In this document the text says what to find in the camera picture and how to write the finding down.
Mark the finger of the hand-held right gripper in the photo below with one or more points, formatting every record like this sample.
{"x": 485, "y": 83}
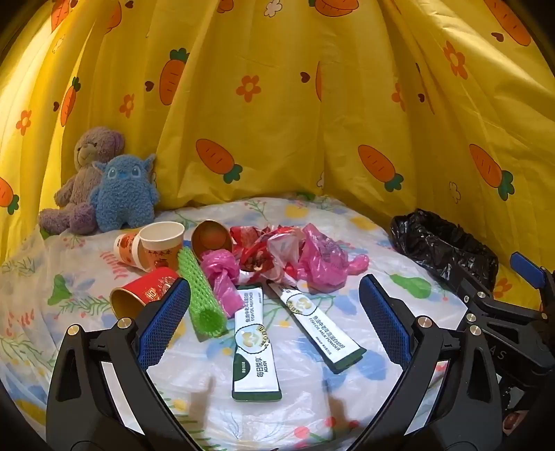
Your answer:
{"x": 498, "y": 310}
{"x": 527, "y": 265}

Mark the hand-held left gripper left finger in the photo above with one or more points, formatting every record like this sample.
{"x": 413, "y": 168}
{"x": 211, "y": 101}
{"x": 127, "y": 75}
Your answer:
{"x": 164, "y": 316}

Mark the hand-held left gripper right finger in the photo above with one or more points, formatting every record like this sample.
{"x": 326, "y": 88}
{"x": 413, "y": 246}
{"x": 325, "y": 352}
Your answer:
{"x": 383, "y": 321}

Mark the red paper cup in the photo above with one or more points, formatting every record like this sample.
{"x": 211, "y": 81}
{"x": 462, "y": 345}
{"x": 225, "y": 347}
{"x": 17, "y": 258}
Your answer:
{"x": 149, "y": 288}
{"x": 210, "y": 238}

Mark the green foam net sleeve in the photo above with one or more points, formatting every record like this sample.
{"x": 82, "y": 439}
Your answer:
{"x": 199, "y": 295}

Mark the white paper cup orange print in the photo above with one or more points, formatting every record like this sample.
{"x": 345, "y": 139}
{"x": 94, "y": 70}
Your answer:
{"x": 158, "y": 256}

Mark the white green powder sachet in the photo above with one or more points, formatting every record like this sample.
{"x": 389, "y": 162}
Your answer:
{"x": 321, "y": 329}
{"x": 253, "y": 347}

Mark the small pink plastic bag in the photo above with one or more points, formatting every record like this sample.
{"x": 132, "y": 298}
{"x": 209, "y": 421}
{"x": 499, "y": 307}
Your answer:
{"x": 219, "y": 269}

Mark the orange and white paper cup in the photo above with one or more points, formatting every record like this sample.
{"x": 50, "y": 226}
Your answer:
{"x": 125, "y": 249}

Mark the black trash bag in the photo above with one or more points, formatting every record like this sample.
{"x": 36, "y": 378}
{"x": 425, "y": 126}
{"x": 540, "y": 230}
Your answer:
{"x": 438, "y": 247}

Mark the large pink plastic bag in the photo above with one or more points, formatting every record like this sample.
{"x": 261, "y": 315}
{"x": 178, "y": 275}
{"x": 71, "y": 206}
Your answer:
{"x": 325, "y": 256}

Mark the red crinkled plastic wrapper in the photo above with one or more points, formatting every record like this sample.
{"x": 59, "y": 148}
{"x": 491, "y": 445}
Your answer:
{"x": 247, "y": 245}

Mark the floral bedsheet with plastic cover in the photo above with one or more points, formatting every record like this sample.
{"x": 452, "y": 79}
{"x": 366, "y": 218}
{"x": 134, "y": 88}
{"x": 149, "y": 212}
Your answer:
{"x": 303, "y": 412}

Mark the blue plush monster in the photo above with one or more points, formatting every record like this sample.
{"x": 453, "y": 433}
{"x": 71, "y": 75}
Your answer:
{"x": 125, "y": 195}

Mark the purple teddy bear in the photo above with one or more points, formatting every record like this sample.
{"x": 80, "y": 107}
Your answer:
{"x": 86, "y": 156}

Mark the yellow carrot print curtain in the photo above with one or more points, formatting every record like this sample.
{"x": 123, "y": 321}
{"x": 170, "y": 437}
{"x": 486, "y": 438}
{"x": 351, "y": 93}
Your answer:
{"x": 277, "y": 108}

